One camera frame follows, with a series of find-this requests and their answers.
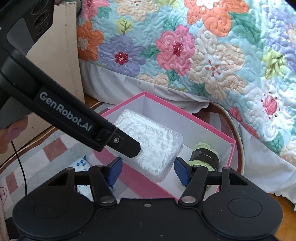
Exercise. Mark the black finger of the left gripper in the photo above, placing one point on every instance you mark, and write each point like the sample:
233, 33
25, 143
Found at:
124, 144

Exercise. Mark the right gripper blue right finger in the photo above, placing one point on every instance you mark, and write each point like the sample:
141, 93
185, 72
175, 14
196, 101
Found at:
193, 178

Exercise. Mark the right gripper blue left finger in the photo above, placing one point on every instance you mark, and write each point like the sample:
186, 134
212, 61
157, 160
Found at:
102, 180

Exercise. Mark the blue white wet wipes pack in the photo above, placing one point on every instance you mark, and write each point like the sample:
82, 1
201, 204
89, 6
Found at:
80, 164

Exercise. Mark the clear plastic cotton swab box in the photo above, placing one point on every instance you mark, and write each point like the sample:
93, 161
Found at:
159, 145

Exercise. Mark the person's left hand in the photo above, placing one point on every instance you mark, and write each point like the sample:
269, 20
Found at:
7, 135

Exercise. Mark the green yarn skein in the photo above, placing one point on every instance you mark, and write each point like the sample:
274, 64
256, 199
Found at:
202, 155

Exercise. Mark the checkered oval rug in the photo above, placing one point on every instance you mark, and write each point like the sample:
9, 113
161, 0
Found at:
55, 151

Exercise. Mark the floral quilted bedspread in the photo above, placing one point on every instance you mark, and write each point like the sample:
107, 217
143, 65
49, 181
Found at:
238, 54

